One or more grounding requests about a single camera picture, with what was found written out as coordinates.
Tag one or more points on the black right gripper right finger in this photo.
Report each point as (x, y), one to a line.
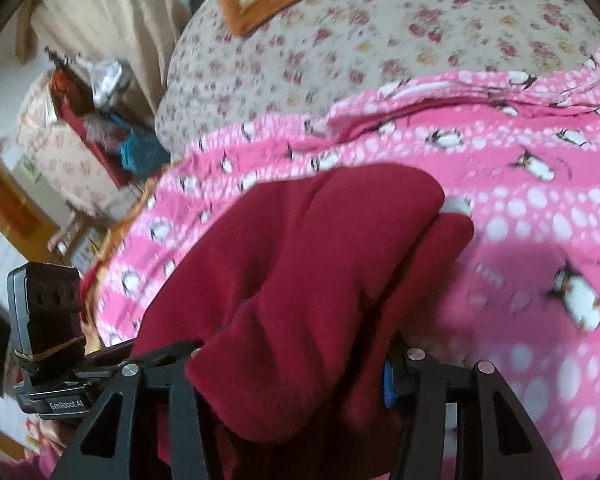
(495, 437)

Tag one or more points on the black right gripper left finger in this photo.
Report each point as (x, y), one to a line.
(149, 423)

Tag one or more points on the dark red fleece garment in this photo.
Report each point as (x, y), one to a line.
(295, 295)

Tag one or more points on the blue cloth pile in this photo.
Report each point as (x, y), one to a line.
(141, 152)

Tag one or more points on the floral armchair with clutter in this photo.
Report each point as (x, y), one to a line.
(71, 142)

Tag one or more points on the pink penguin blanket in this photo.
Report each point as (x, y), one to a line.
(519, 154)

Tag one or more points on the beige curtain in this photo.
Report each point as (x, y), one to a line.
(141, 33)

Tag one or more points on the floral beige bed sheet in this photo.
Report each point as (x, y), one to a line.
(318, 52)

